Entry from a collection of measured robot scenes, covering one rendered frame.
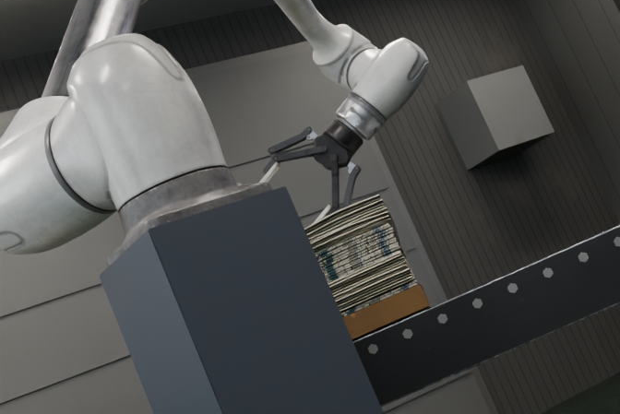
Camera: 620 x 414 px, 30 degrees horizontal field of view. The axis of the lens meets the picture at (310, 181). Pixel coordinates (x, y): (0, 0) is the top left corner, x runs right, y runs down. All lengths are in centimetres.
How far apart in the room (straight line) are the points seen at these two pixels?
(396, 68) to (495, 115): 597
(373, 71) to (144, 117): 91
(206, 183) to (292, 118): 633
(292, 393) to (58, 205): 41
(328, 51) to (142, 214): 100
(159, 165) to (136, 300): 17
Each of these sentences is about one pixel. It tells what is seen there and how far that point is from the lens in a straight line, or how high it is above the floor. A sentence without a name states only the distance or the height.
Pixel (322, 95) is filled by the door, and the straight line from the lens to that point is 795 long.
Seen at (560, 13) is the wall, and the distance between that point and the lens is 907.
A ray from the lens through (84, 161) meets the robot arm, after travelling 151.
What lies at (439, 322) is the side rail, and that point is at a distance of 200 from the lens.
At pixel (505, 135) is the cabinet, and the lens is 821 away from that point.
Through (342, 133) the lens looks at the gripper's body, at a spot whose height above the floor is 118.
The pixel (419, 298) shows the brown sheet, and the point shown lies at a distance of 212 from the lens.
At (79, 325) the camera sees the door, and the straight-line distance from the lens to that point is 678.
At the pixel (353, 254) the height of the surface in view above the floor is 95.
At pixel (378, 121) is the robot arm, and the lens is 229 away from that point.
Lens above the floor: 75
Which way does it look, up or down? 9 degrees up
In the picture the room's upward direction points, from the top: 24 degrees counter-clockwise
